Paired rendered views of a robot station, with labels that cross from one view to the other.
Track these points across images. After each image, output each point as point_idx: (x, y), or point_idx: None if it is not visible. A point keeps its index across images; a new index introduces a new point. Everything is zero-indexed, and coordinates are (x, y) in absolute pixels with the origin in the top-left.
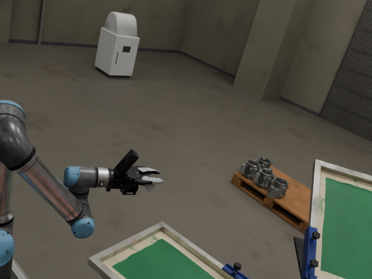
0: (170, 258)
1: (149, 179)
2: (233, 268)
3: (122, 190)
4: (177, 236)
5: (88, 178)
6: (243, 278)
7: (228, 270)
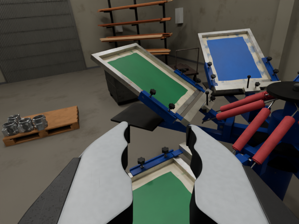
0: None
1: (234, 179)
2: (137, 166)
3: None
4: None
5: None
6: (149, 162)
7: (137, 170)
